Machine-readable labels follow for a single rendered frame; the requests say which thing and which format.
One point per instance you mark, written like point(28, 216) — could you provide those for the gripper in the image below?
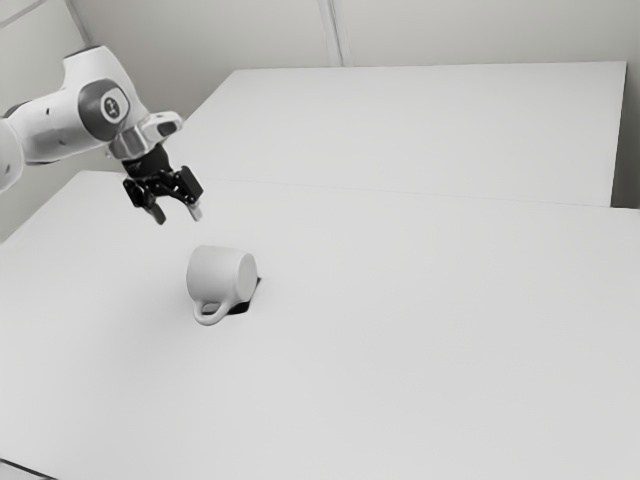
point(148, 163)

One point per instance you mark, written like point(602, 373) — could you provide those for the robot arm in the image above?
point(55, 120)

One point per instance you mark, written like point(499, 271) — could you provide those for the white mug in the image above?
point(222, 279)

